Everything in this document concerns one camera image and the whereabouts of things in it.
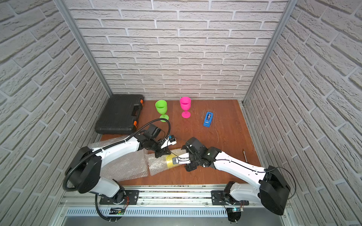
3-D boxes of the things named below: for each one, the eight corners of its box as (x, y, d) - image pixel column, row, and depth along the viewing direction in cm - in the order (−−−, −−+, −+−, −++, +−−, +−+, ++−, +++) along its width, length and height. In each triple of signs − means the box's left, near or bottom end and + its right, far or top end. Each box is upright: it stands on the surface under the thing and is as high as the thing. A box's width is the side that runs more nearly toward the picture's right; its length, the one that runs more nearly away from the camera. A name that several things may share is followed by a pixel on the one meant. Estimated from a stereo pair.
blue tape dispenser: (203, 125, 106) (203, 122, 102) (205, 115, 113) (206, 111, 109) (210, 127, 105) (211, 123, 101) (212, 116, 112) (213, 112, 108)
